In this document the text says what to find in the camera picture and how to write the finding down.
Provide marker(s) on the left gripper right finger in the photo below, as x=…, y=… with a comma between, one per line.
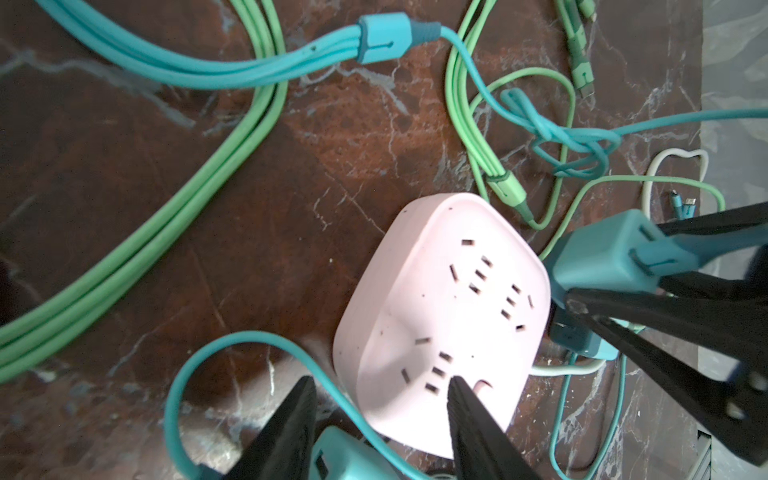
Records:
x=481, y=450

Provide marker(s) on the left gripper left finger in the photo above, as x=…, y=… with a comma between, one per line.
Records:
x=283, y=448

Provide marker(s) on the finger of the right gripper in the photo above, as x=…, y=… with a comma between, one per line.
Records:
x=690, y=244
x=733, y=410

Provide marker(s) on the pink power strip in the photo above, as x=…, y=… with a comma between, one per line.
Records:
x=452, y=290

